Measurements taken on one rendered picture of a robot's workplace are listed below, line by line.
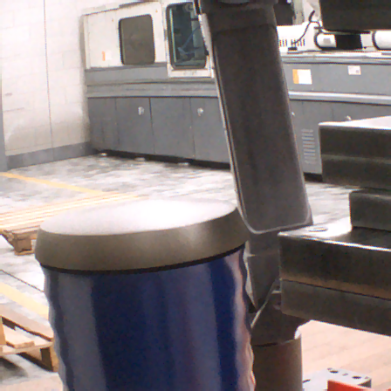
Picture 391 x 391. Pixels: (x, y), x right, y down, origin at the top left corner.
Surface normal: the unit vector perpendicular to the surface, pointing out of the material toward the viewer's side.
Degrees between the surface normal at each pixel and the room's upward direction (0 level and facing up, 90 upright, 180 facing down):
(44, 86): 90
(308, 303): 90
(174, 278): 104
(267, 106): 90
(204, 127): 90
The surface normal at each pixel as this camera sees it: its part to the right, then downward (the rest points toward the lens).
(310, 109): -0.87, 0.15
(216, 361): 0.60, 0.30
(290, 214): 0.09, -0.09
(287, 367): 0.58, 0.07
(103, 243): -0.30, -0.15
